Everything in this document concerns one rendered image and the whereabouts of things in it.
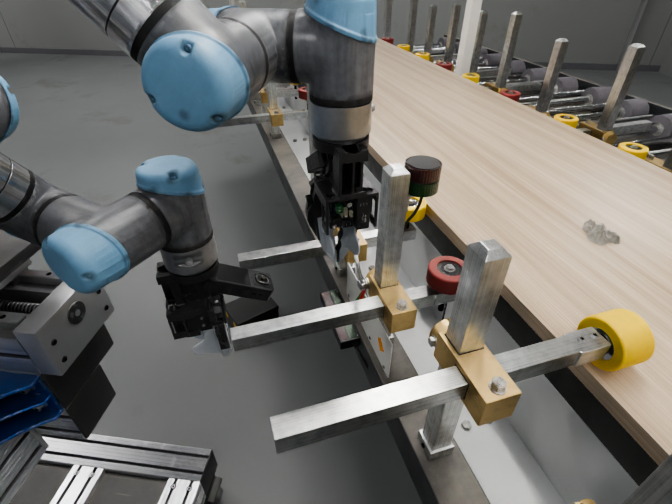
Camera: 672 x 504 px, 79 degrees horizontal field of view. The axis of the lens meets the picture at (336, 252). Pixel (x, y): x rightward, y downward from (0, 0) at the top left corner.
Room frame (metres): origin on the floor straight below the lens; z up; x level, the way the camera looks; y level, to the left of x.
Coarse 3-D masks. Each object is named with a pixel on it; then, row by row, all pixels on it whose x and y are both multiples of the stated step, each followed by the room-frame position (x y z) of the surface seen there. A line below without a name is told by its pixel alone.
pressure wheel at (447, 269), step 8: (440, 256) 0.63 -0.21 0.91; (448, 256) 0.63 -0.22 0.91; (432, 264) 0.61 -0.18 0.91; (440, 264) 0.61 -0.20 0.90; (448, 264) 0.60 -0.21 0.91; (456, 264) 0.61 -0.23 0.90; (432, 272) 0.58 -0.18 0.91; (440, 272) 0.58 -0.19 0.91; (448, 272) 0.59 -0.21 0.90; (456, 272) 0.59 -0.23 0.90; (432, 280) 0.58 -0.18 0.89; (440, 280) 0.56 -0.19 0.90; (448, 280) 0.56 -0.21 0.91; (456, 280) 0.56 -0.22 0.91; (432, 288) 0.57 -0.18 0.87; (440, 288) 0.56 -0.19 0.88; (448, 288) 0.56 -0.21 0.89; (456, 288) 0.56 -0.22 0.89; (440, 304) 0.59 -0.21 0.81
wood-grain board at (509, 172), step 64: (384, 64) 2.28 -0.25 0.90; (384, 128) 1.35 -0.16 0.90; (448, 128) 1.35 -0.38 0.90; (512, 128) 1.35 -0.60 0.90; (448, 192) 0.90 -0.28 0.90; (512, 192) 0.90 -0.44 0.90; (576, 192) 0.90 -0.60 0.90; (640, 192) 0.90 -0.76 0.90; (512, 256) 0.64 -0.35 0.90; (576, 256) 0.64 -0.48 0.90; (640, 256) 0.64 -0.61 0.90; (576, 320) 0.47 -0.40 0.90; (640, 384) 0.34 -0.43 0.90
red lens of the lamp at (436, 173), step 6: (408, 168) 0.60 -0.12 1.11; (414, 168) 0.59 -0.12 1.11; (438, 168) 0.59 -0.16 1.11; (414, 174) 0.59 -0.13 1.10; (420, 174) 0.59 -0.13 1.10; (426, 174) 0.59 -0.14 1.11; (432, 174) 0.59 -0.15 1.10; (438, 174) 0.60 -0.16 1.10; (414, 180) 0.59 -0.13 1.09; (420, 180) 0.59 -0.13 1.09; (426, 180) 0.59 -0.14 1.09; (432, 180) 0.59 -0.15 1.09
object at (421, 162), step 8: (408, 160) 0.62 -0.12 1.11; (416, 160) 0.62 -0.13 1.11; (424, 160) 0.62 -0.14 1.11; (432, 160) 0.62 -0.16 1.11; (416, 168) 0.59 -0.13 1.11; (424, 168) 0.59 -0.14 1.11; (432, 168) 0.59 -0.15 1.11; (424, 184) 0.59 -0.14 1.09; (408, 200) 0.59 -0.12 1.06; (416, 208) 0.62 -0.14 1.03
